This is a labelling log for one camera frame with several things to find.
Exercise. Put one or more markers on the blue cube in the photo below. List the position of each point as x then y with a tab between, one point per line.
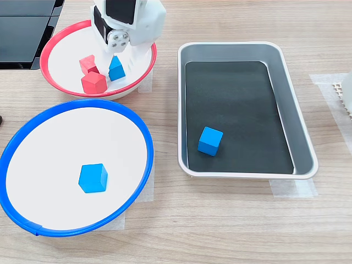
93	178
209	141
116	70

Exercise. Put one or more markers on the red cube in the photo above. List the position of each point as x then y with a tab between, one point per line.
86	61
93	82

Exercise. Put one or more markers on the translucent masking tape piece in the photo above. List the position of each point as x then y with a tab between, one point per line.
115	222
297	188
147	82
327	110
148	189

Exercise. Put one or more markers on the red-rimmed white plate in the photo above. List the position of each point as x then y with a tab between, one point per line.
63	71

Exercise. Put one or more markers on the black glossy device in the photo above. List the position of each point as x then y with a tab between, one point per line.
22	35

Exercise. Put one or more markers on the black mat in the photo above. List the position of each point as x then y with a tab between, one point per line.
247	110

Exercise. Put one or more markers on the blue-rimmed white plate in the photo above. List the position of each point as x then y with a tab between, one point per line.
41	178

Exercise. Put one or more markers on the steel tray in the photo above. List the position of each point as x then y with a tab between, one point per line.
302	154

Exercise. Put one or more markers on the pale perforated plate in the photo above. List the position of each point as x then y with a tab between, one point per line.
337	89

